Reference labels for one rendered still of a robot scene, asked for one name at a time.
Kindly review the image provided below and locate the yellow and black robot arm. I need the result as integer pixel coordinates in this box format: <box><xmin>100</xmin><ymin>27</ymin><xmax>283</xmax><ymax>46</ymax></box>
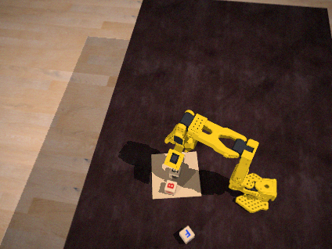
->
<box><xmin>173</xmin><ymin>110</ymin><xmax>275</xmax><ymax>213</ymax></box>

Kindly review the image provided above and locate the tan flat mat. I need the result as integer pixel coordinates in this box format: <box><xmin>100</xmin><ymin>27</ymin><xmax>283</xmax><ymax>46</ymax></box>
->
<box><xmin>151</xmin><ymin>152</ymin><xmax>201</xmax><ymax>199</ymax></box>

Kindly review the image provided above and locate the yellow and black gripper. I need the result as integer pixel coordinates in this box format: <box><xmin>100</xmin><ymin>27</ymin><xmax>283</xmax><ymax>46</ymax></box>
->
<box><xmin>164</xmin><ymin>125</ymin><xmax>197</xmax><ymax>170</ymax></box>

